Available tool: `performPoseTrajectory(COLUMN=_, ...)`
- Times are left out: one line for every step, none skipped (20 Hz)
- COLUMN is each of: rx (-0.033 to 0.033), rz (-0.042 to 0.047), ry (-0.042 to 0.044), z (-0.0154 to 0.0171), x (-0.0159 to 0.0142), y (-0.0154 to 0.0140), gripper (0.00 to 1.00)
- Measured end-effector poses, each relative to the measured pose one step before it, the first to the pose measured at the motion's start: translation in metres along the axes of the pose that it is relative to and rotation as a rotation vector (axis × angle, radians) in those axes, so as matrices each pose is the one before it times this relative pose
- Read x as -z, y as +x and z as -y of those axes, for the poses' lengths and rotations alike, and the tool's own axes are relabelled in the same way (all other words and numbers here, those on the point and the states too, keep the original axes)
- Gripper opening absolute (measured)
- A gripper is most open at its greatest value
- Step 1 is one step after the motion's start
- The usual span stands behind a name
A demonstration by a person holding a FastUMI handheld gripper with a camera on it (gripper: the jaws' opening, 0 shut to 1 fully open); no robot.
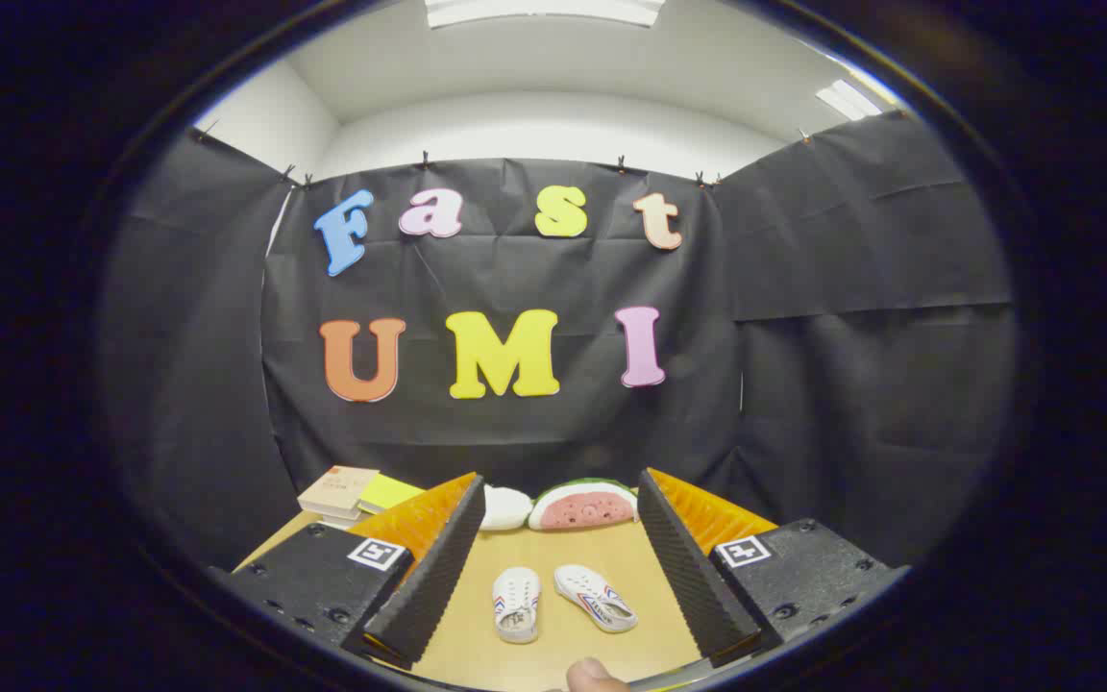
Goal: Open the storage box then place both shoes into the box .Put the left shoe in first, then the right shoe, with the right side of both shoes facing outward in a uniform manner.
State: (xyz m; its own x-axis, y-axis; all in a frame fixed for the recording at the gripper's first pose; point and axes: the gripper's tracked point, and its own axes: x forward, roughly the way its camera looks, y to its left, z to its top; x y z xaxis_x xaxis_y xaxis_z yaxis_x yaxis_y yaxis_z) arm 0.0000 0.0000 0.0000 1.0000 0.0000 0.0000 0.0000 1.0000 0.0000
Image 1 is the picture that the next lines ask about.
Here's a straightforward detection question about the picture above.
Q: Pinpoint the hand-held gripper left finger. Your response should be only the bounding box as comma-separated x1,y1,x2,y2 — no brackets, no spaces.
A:
210,471,487,671

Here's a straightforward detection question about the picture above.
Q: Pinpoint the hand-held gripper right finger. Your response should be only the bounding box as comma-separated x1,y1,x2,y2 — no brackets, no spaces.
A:
637,467,912,669

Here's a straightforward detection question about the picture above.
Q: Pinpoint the white canvas shoe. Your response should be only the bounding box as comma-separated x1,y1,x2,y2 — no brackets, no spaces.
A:
553,563,639,634
492,566,543,645

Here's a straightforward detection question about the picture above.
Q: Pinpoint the white plush toy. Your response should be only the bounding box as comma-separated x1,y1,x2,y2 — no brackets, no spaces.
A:
479,483,535,532

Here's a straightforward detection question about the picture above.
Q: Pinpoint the yellow book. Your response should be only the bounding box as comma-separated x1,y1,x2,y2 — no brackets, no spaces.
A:
357,473,427,516

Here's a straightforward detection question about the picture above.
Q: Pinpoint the watermelon slice plush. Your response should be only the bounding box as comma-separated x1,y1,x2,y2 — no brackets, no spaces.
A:
527,478,639,531

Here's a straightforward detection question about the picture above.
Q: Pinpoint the beige book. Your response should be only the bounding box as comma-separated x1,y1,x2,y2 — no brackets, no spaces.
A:
297,465,381,520

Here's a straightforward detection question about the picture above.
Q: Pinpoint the black backdrop cloth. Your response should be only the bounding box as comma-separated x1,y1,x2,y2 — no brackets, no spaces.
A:
97,111,1016,573

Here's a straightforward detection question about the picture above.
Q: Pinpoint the row of small cloth clips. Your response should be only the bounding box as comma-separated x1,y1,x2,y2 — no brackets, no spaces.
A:
190,120,814,190

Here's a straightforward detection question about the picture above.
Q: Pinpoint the ceiling light panel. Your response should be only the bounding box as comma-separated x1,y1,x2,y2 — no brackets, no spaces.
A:
424,0,667,28
815,79,886,121

